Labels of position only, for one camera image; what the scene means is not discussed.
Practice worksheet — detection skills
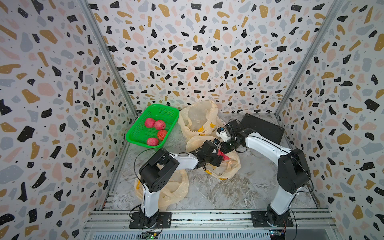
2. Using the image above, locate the red apple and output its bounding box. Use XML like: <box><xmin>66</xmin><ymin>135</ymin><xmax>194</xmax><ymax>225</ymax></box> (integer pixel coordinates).
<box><xmin>218</xmin><ymin>150</ymin><xmax>231</xmax><ymax>161</ymax></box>
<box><xmin>147</xmin><ymin>138</ymin><xmax>160</xmax><ymax>146</ymax></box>
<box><xmin>145</xmin><ymin>118</ymin><xmax>156</xmax><ymax>129</ymax></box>
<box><xmin>154</xmin><ymin>120</ymin><xmax>166</xmax><ymax>131</ymax></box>
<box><xmin>157</xmin><ymin>130</ymin><xmax>168</xmax><ymax>141</ymax></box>

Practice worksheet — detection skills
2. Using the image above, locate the beige plastic bag with apples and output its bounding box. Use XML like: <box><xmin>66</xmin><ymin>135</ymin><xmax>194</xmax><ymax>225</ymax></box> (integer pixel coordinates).
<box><xmin>134</xmin><ymin>169</ymin><xmax>190</xmax><ymax>211</ymax></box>

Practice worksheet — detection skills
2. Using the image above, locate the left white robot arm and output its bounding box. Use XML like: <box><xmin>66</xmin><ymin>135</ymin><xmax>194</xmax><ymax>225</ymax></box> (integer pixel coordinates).
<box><xmin>139</xmin><ymin>139</ymin><xmax>224</xmax><ymax>218</ymax></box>

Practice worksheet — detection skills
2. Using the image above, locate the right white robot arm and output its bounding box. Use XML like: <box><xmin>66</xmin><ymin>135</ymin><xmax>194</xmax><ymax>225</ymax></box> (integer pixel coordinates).
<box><xmin>217</xmin><ymin>121</ymin><xmax>311</xmax><ymax>216</ymax></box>

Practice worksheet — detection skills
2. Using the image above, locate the black flat box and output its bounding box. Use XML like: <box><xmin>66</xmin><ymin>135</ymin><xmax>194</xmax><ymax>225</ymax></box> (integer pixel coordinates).
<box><xmin>241</xmin><ymin>114</ymin><xmax>284</xmax><ymax>144</ymax></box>

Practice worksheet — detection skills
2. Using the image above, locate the green plastic mesh basket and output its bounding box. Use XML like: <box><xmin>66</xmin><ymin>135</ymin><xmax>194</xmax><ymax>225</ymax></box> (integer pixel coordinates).
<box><xmin>126</xmin><ymin>104</ymin><xmax>179</xmax><ymax>148</ymax></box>

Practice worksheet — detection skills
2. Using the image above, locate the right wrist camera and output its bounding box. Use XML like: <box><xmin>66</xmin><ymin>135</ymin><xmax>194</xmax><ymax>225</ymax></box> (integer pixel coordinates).
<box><xmin>217</xmin><ymin>127</ymin><xmax>231</xmax><ymax>142</ymax></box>

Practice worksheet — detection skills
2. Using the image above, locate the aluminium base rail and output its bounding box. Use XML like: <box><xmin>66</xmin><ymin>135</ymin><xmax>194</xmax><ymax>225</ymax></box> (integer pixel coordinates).
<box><xmin>84</xmin><ymin>209</ymin><xmax>342</xmax><ymax>240</ymax></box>

